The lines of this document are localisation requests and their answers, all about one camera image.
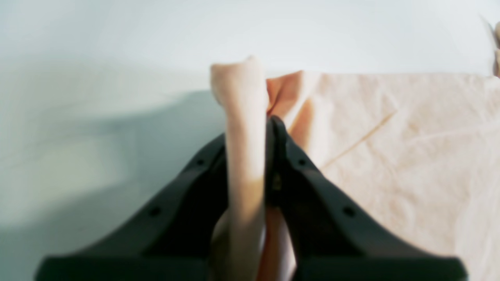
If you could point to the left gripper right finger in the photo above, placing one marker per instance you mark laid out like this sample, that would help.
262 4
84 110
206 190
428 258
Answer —
333 238

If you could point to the peach pink T-shirt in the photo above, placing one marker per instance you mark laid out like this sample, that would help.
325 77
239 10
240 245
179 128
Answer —
420 153

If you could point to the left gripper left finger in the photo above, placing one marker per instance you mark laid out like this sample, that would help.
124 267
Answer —
169 239

